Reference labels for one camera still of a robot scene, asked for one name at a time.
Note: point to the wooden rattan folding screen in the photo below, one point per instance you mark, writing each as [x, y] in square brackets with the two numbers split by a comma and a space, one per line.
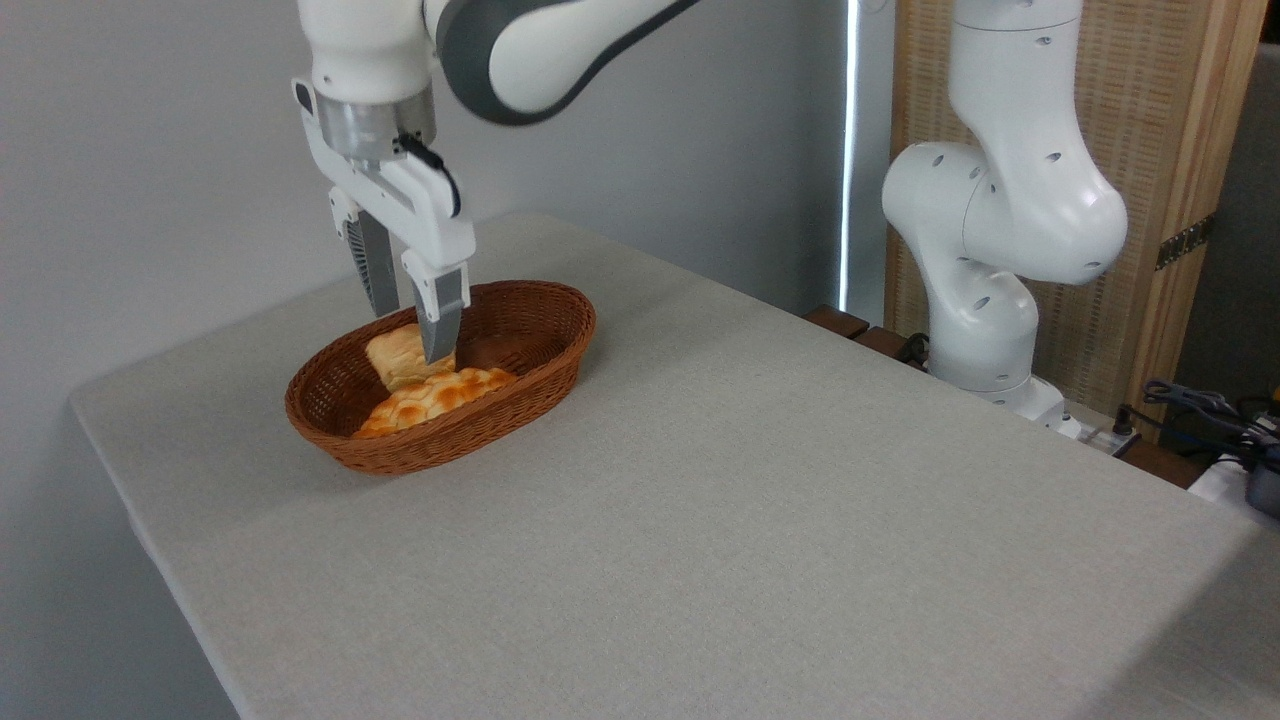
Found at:
[1160, 120]

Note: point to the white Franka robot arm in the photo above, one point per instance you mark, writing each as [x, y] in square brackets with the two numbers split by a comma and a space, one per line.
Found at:
[1010, 200]

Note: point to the brown wicker oval basket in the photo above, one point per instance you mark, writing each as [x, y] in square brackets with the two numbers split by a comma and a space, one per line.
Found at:
[340, 420]

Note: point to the metal screen hinge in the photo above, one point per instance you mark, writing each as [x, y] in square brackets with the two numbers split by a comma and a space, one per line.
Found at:
[1186, 241]

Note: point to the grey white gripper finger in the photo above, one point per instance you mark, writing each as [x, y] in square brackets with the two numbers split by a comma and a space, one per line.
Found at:
[442, 310]
[378, 270]

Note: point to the dark grey device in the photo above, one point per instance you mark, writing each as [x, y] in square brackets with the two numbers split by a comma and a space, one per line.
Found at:
[1264, 485]

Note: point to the grey fabric tablecloth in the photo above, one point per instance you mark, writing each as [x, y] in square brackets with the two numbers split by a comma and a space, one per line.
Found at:
[800, 500]

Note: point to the long golden braided bread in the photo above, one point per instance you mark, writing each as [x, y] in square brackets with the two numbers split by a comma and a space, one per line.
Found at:
[440, 398]

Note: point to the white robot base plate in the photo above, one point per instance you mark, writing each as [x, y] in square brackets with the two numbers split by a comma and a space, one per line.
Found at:
[1090, 432]

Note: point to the round orange bread roll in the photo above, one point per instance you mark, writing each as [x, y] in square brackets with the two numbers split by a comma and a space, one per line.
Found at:
[398, 355]

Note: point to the dark brown wooden block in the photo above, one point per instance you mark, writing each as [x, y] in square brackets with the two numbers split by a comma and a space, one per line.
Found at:
[885, 343]
[838, 321]

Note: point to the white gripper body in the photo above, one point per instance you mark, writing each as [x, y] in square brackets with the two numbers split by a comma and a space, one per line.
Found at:
[420, 210]

